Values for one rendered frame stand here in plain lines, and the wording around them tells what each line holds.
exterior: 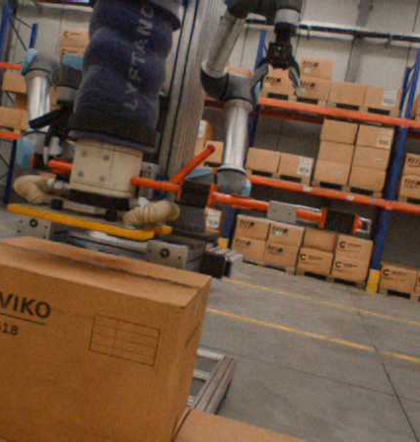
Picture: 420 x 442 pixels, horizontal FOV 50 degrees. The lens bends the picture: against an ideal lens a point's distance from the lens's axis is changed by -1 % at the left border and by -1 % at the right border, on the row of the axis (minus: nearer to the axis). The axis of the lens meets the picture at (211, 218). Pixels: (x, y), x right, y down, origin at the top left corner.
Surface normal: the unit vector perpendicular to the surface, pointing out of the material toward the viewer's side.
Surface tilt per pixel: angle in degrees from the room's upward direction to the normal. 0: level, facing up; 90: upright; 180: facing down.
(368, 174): 87
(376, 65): 90
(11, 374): 90
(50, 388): 90
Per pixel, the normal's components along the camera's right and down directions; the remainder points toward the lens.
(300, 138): -0.22, 0.02
